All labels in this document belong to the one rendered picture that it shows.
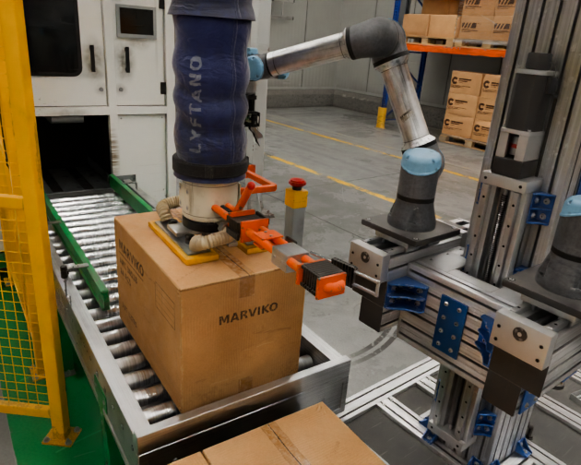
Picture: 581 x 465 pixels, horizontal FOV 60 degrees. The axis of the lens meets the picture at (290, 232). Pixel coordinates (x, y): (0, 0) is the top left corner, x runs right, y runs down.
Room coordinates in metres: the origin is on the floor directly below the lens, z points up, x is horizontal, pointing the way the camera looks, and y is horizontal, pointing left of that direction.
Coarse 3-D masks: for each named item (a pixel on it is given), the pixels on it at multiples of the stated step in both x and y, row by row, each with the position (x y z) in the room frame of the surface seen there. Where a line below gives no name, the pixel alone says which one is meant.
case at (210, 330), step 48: (144, 240) 1.44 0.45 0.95; (144, 288) 1.38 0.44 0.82; (192, 288) 1.16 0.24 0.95; (240, 288) 1.24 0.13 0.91; (288, 288) 1.33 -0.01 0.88; (144, 336) 1.39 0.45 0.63; (192, 336) 1.16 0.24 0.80; (240, 336) 1.24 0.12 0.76; (288, 336) 1.34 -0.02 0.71; (192, 384) 1.15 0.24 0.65; (240, 384) 1.24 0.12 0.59
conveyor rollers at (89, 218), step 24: (72, 216) 2.63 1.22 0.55; (96, 216) 2.69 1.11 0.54; (96, 240) 2.34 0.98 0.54; (72, 264) 2.04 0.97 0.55; (96, 264) 2.08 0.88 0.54; (96, 312) 1.66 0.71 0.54; (120, 336) 1.52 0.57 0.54; (120, 360) 1.37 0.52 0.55; (144, 360) 1.39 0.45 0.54; (312, 360) 1.46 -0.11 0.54; (144, 384) 1.30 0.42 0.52; (168, 408) 1.17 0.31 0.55
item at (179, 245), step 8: (152, 224) 1.52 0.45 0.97; (160, 224) 1.52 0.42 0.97; (160, 232) 1.46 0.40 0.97; (168, 232) 1.45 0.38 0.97; (168, 240) 1.40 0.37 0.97; (176, 240) 1.40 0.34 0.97; (184, 240) 1.40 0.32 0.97; (176, 248) 1.35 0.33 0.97; (184, 248) 1.34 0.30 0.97; (184, 256) 1.29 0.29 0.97; (192, 256) 1.30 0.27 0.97; (200, 256) 1.30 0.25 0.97; (208, 256) 1.31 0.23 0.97; (216, 256) 1.32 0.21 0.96; (192, 264) 1.28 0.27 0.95
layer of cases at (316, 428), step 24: (312, 408) 1.21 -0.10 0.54; (264, 432) 1.10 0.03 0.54; (288, 432) 1.11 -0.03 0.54; (312, 432) 1.12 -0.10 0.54; (336, 432) 1.12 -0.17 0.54; (192, 456) 1.00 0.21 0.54; (216, 456) 1.01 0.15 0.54; (240, 456) 1.01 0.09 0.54; (264, 456) 1.02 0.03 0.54; (288, 456) 1.02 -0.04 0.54; (312, 456) 1.03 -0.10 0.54; (336, 456) 1.04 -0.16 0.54; (360, 456) 1.04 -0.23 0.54
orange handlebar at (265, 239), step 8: (248, 176) 1.81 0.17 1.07; (256, 176) 1.77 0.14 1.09; (264, 184) 1.71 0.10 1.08; (272, 184) 1.68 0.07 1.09; (256, 192) 1.62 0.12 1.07; (264, 192) 1.64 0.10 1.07; (216, 208) 1.39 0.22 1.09; (232, 208) 1.40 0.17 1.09; (224, 216) 1.34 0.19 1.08; (248, 232) 1.22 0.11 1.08; (256, 232) 1.20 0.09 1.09; (264, 232) 1.20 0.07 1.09; (272, 232) 1.21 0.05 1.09; (256, 240) 1.18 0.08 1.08; (264, 240) 1.16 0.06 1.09; (272, 240) 1.20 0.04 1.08; (280, 240) 1.18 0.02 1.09; (264, 248) 1.16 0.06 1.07; (304, 256) 1.08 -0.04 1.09; (288, 264) 1.06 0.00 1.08; (296, 264) 1.04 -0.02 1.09; (328, 288) 0.94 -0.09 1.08; (336, 288) 0.95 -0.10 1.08
